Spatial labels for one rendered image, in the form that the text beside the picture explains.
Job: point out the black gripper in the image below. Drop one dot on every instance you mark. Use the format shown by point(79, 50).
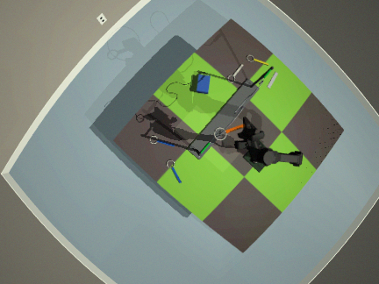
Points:
point(248, 133)

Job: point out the blue box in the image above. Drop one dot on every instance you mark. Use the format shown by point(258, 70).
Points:
point(203, 84)

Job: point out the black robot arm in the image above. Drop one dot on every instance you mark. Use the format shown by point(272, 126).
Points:
point(267, 156)

